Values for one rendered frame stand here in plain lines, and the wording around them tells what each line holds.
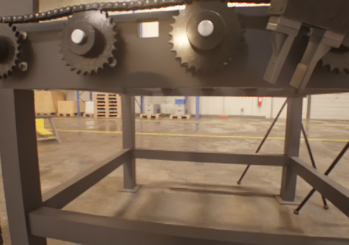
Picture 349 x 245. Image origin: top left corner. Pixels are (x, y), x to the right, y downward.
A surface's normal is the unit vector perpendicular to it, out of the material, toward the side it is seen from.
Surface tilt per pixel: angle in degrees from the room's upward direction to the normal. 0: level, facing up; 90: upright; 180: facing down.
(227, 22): 90
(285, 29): 113
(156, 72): 90
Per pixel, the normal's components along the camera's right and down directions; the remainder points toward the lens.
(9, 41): -0.17, 0.11
